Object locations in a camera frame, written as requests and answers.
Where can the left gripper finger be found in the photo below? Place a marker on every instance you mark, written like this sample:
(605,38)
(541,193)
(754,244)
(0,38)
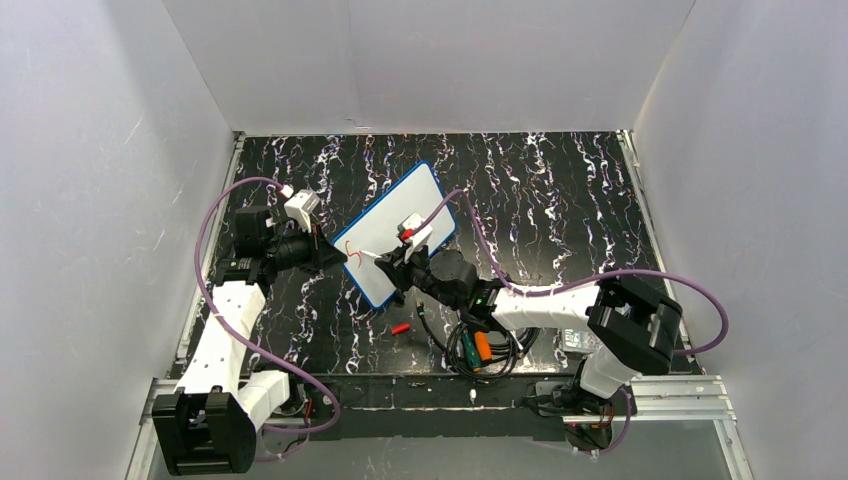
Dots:
(320,246)
(330,261)

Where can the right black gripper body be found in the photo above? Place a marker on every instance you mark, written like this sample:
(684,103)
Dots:
(404,270)

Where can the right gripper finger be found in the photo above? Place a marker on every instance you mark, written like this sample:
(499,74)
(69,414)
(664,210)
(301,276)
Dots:
(399,255)
(397,274)

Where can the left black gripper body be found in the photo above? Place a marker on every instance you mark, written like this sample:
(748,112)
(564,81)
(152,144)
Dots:
(317,250)

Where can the red marker cap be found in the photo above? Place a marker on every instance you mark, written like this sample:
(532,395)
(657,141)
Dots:
(400,328)

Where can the blue framed whiteboard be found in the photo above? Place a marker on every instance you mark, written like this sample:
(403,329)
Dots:
(375,229)

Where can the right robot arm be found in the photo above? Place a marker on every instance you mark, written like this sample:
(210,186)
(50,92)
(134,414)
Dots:
(636,324)

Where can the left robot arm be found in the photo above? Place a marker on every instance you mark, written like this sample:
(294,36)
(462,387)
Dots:
(209,423)

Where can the whiteboard metal stand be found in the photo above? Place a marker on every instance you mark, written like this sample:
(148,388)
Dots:
(398,297)

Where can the clear plastic screw box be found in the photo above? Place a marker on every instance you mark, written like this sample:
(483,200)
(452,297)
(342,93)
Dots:
(579,341)

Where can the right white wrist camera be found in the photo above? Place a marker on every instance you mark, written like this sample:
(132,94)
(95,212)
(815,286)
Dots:
(414,235)

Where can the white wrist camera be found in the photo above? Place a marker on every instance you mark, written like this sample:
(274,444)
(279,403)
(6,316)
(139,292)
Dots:
(414,235)
(300,206)

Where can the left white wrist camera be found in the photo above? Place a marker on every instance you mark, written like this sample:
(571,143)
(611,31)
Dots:
(300,206)

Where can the green handled screwdriver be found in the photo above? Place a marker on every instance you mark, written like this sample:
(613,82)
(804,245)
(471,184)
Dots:
(470,352)

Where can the orange handled screwdriver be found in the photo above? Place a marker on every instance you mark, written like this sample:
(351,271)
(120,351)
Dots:
(483,346)

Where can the aluminium frame rail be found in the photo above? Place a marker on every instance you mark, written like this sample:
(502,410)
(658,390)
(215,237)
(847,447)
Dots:
(443,427)

